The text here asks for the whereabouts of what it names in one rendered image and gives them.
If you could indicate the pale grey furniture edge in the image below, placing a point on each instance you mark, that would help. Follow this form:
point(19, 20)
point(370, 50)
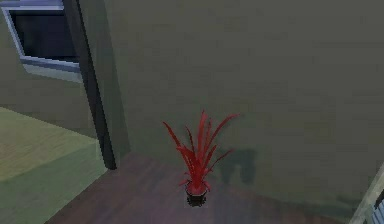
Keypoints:
point(371, 203)

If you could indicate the red potted house plant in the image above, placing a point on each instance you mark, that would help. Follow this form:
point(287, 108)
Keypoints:
point(197, 163)

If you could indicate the grey framed window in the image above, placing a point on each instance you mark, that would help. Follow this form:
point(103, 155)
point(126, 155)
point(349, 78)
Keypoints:
point(43, 36)

